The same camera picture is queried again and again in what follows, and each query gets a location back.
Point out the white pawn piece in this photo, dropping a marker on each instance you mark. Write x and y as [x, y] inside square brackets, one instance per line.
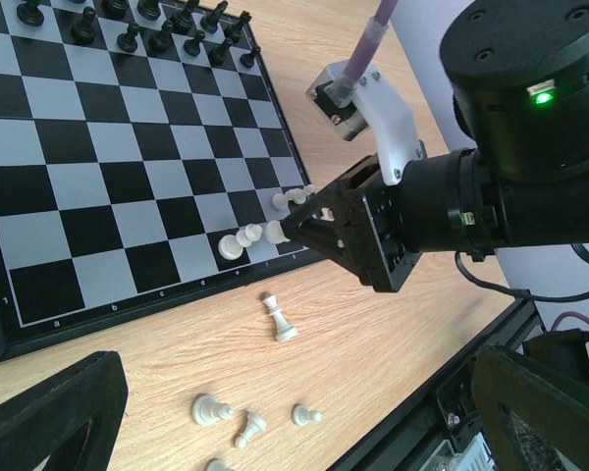
[298, 196]

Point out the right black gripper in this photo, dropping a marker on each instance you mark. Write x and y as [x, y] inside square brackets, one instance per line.
[357, 226]

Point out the black pieces row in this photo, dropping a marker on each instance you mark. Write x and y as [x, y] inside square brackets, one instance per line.
[185, 31]

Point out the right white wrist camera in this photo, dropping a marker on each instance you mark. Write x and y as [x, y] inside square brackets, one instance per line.
[374, 105]

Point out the white lying piece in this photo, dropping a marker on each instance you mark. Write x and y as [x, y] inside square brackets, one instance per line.
[254, 425]

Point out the white standing king piece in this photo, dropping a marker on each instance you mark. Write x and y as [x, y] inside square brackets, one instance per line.
[284, 329]

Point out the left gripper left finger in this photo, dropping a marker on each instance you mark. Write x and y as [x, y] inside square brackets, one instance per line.
[69, 421]

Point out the white pawn lower right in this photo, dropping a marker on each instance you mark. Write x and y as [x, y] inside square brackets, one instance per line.
[302, 415]

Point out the black and grey chessboard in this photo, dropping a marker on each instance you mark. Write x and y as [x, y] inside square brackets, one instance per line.
[118, 178]

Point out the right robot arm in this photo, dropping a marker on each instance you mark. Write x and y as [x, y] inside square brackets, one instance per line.
[519, 78]

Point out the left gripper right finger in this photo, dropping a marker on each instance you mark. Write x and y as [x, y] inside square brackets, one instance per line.
[531, 414]

